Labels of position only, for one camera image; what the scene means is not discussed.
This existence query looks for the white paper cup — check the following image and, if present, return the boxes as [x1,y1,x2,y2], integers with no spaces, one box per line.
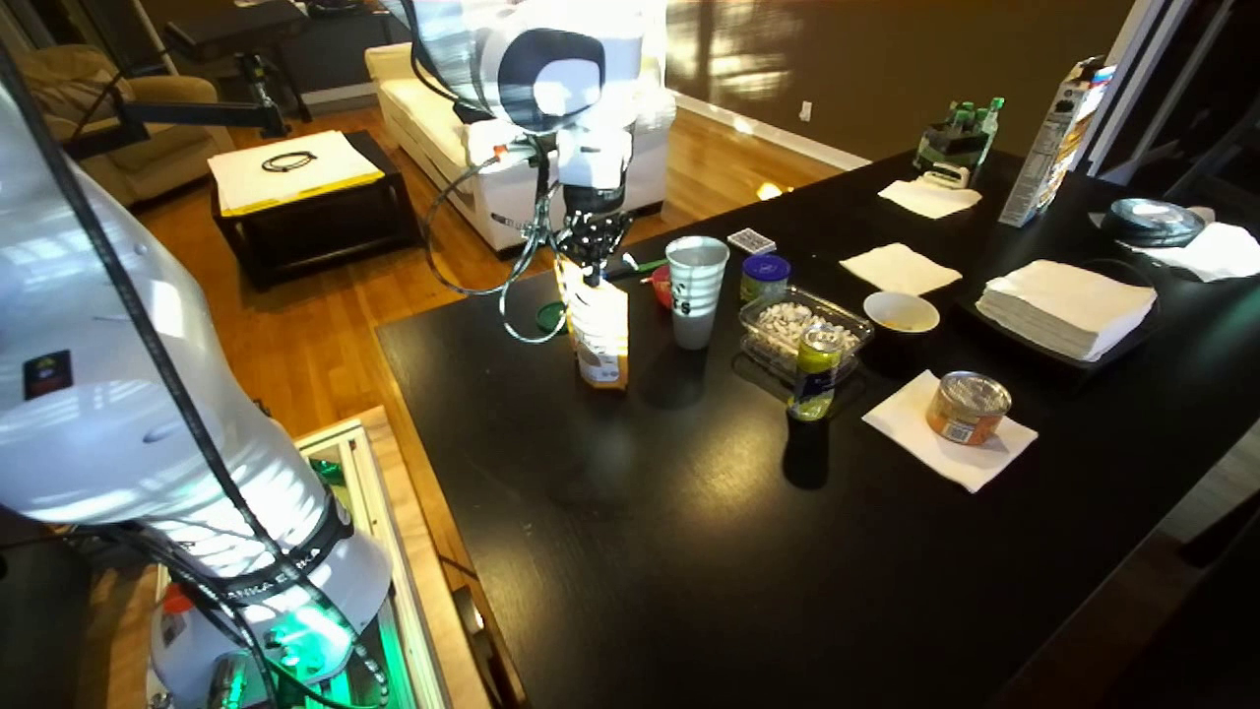
[663,232,734,354]

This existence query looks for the white crumpled paper napkin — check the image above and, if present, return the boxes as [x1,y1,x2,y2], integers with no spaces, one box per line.
[875,171,985,223]

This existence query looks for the stack of white napkins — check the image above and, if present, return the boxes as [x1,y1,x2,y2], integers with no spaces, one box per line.
[974,257,1161,366]

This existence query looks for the glass cup on napkin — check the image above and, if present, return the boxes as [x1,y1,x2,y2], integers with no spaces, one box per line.
[860,366,1044,498]

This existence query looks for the black ottoman with yellow cushion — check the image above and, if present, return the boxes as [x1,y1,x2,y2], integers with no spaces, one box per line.
[206,125,426,291]

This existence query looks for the playing card deck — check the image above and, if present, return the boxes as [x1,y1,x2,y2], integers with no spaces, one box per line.
[725,223,785,261]

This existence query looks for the clear plastic food container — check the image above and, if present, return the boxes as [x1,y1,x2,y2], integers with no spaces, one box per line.
[728,285,877,400]

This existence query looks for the white cloth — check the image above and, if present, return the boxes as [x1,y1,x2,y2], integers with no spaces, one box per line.
[1149,217,1260,289]

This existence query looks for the beige armchair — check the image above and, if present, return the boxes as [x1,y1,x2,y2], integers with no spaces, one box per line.
[15,34,224,214]

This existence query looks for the open tin can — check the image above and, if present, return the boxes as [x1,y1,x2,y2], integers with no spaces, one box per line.
[923,366,1015,450]

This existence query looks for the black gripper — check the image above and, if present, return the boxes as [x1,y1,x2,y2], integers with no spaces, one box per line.
[552,199,636,289]

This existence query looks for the white square paper napkin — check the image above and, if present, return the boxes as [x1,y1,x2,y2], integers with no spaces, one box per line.
[834,240,965,298]

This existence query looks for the small white bowl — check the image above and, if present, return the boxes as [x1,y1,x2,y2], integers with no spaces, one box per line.
[860,289,945,337]

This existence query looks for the small jar with blue lid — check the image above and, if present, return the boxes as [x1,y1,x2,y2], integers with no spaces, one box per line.
[737,252,794,315]

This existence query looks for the green plastic bottles pack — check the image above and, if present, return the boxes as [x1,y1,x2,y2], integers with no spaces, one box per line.
[909,92,1011,189]

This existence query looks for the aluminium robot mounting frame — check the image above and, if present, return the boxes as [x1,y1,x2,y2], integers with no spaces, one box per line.
[287,400,493,709]

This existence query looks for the white sofa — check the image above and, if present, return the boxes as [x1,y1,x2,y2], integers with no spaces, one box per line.
[364,34,678,257]

